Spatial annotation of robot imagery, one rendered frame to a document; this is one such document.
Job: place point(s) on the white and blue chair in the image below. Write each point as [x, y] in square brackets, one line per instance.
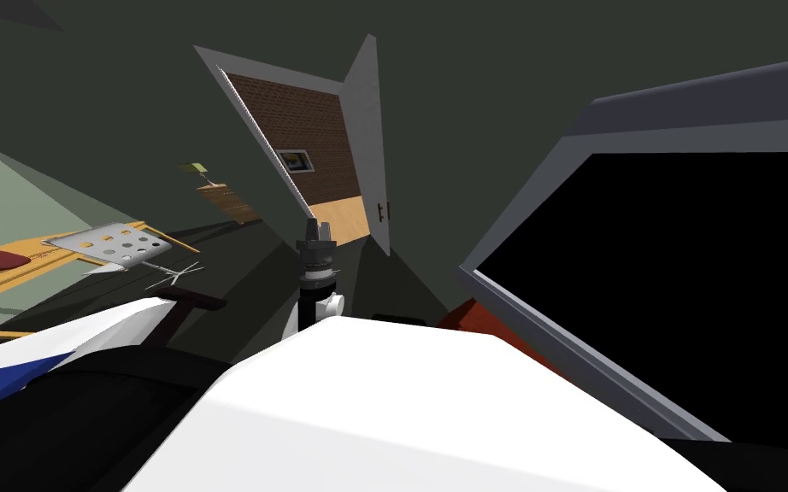
[59, 342]

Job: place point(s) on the grey framed black television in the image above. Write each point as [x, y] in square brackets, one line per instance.
[674, 287]

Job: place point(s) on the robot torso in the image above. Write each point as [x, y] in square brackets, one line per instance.
[394, 410]

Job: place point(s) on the grey door leaf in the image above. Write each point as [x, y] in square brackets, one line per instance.
[365, 143]

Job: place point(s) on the grey perforated chair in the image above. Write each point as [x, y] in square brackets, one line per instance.
[110, 244]

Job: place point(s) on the wooden dresser with lamp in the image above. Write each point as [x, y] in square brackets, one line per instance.
[230, 200]

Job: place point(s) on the framed wall picture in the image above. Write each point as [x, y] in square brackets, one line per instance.
[295, 160]

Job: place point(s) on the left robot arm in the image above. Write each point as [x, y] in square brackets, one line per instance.
[316, 268]

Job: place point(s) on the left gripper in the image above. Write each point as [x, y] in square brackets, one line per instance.
[317, 244]

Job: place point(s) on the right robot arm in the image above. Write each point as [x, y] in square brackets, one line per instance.
[763, 471]

